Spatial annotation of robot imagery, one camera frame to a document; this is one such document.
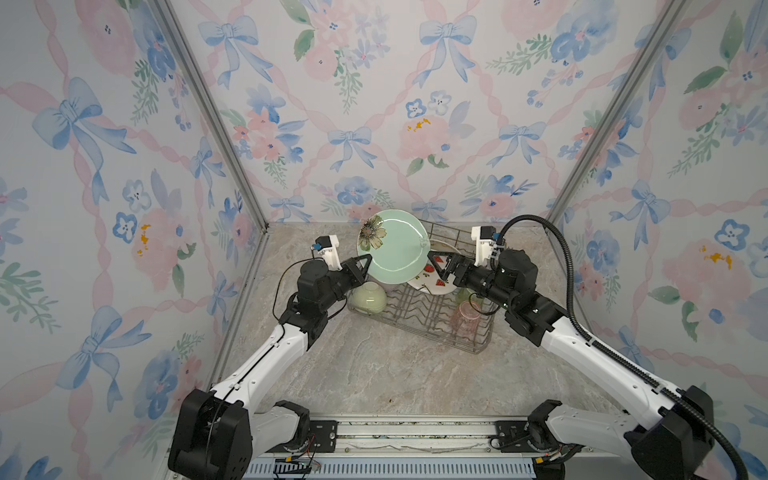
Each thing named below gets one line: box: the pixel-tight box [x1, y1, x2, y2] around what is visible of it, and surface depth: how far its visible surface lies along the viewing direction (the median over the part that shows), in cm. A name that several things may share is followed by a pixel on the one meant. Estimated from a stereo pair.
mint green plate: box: [357, 209, 431, 285], surface depth 79 cm
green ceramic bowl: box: [347, 281, 387, 315], surface depth 94 cm
